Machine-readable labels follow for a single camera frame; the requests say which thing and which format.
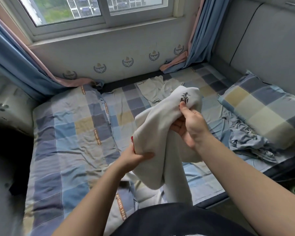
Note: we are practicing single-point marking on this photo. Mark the high-rise buildings outside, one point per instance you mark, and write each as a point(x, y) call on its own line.
point(78, 7)

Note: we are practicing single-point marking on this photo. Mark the blue curtain with pink lining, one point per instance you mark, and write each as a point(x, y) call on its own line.
point(206, 27)
point(14, 61)

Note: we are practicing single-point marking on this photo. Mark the person's right hand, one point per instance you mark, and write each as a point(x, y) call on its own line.
point(191, 127)

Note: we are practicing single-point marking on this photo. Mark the person's dark shirt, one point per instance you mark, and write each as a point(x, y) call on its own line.
point(182, 221)

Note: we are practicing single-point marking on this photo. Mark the bed with plaid sheet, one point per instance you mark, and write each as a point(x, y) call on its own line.
point(64, 154)

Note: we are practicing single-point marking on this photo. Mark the small cream t-shirt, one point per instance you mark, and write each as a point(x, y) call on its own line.
point(155, 88)

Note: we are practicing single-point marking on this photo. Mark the person's left forearm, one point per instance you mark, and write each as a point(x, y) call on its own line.
point(93, 204)

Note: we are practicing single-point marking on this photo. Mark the white framed window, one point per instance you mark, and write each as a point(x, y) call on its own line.
point(103, 22)

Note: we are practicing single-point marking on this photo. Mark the grey padded headboard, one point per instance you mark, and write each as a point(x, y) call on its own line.
point(270, 41)

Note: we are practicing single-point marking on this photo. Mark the white t-shirt with script print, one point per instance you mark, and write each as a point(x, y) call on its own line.
point(162, 130)

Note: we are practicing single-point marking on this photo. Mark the blue-grey garment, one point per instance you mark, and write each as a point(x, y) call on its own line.
point(246, 140)

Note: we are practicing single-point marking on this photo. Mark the person's left hand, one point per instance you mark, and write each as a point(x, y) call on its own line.
point(130, 157)

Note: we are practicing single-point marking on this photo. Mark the plaid pillow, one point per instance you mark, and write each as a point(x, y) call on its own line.
point(263, 108)

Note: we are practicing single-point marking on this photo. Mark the person's right forearm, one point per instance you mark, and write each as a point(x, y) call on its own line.
point(255, 189)

